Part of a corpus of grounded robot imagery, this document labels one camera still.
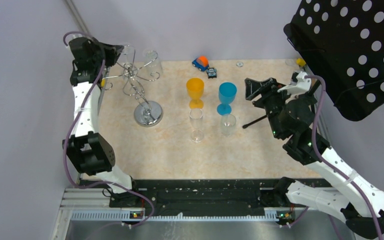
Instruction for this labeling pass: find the chrome wine glass rack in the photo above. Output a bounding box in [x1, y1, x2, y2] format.
[103, 54, 164, 127]

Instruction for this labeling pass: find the clear textured glass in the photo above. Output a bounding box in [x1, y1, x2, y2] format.
[142, 49, 164, 82]

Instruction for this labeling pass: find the aluminium frame rail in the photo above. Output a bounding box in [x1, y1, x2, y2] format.
[63, 0, 90, 34]

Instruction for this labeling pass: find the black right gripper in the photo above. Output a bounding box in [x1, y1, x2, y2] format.
[245, 77, 295, 139]

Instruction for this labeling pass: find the black perforated music stand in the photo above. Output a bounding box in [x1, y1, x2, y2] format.
[283, 0, 384, 122]

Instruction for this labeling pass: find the clear wine glass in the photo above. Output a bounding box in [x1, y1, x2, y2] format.
[117, 44, 136, 69]
[220, 114, 237, 137]
[189, 108, 204, 143]

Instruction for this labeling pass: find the clear wine glass front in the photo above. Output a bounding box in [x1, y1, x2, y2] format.
[220, 114, 237, 137]

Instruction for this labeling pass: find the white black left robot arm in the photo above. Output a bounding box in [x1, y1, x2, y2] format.
[62, 36, 141, 207]

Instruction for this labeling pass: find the blue plastic wine glass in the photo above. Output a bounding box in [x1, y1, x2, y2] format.
[216, 82, 237, 116]

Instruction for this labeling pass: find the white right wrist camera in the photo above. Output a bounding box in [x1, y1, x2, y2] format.
[277, 70, 312, 95]

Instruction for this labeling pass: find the clear wine glass back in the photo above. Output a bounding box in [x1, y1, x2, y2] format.
[117, 44, 136, 69]

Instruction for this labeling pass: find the yellow plastic wine glass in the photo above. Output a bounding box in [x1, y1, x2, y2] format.
[186, 78, 205, 109]

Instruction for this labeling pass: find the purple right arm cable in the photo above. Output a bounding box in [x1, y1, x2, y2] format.
[304, 74, 384, 240]

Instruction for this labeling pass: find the black tripod stand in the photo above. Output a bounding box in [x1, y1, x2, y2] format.
[242, 79, 321, 129]

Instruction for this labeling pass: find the blue orange toy car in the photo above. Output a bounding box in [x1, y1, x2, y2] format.
[192, 55, 210, 72]

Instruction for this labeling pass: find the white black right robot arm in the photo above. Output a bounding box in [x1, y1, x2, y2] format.
[244, 75, 384, 240]

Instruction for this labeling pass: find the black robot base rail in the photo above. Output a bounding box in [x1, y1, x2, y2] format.
[109, 178, 332, 218]

